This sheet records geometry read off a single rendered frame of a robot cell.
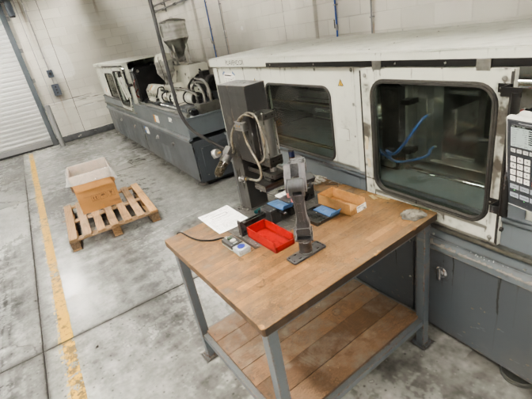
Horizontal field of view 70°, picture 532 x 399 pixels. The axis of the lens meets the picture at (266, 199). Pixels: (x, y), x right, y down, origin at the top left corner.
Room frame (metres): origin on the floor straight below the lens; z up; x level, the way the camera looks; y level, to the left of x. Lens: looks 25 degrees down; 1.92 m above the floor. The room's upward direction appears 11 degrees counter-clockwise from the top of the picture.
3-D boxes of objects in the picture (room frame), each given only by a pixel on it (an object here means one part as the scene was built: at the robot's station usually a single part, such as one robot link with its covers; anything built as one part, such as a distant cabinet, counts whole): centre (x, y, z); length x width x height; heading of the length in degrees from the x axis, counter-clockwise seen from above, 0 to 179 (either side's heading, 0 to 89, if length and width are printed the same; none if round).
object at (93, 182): (4.70, 2.15, 0.40); 0.67 x 0.60 x 0.50; 24
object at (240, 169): (2.16, 0.07, 1.28); 0.14 x 0.12 x 0.75; 122
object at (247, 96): (2.04, 0.00, 1.44); 0.17 x 0.13 x 0.42; 32
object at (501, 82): (1.72, -0.81, 1.21); 0.86 x 0.10 x 0.79; 28
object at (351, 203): (1.92, -0.42, 0.93); 0.25 x 0.13 x 0.08; 32
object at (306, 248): (1.51, -0.14, 0.94); 0.20 x 0.07 x 0.08; 122
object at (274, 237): (1.69, 0.01, 0.93); 0.25 x 0.12 x 0.06; 32
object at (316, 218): (1.85, -0.27, 0.91); 0.17 x 0.16 x 0.02; 122
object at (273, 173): (1.99, -0.02, 1.22); 0.26 x 0.18 x 0.30; 32
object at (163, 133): (7.49, 1.70, 0.49); 5.51 x 1.02 x 0.97; 28
